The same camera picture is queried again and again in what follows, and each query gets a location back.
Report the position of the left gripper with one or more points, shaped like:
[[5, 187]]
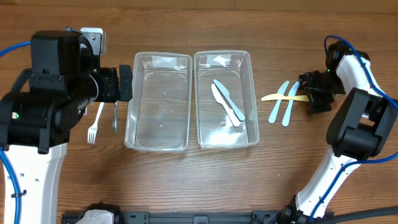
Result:
[[125, 83]]

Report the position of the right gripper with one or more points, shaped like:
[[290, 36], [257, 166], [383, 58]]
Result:
[[315, 91]]

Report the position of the silver metal fork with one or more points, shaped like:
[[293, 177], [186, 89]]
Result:
[[115, 117]]

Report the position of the yellow plastic knife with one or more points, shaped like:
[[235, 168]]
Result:
[[278, 96]]

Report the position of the white plastic fork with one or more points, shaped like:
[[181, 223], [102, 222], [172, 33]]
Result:
[[93, 129]]

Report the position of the light blue plastic knife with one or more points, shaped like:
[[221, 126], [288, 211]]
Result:
[[287, 115]]

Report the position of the mint green plastic knife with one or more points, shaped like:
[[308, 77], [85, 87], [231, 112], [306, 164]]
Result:
[[273, 114]]

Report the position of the pale grey plastic knife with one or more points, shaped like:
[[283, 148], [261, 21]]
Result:
[[226, 95]]

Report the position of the white plastic knife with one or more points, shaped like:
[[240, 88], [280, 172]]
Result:
[[219, 99]]

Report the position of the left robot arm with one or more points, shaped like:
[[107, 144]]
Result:
[[45, 102]]

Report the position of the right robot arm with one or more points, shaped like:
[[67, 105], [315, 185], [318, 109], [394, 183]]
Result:
[[356, 134]]

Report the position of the left clear plastic container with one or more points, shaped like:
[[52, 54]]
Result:
[[158, 115]]

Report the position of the clear plastic container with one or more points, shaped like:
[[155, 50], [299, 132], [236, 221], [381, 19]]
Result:
[[234, 70], [158, 115]]

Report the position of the right clear plastic container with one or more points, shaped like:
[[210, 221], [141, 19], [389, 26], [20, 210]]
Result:
[[234, 70]]

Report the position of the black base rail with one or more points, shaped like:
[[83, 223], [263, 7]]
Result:
[[140, 217]]

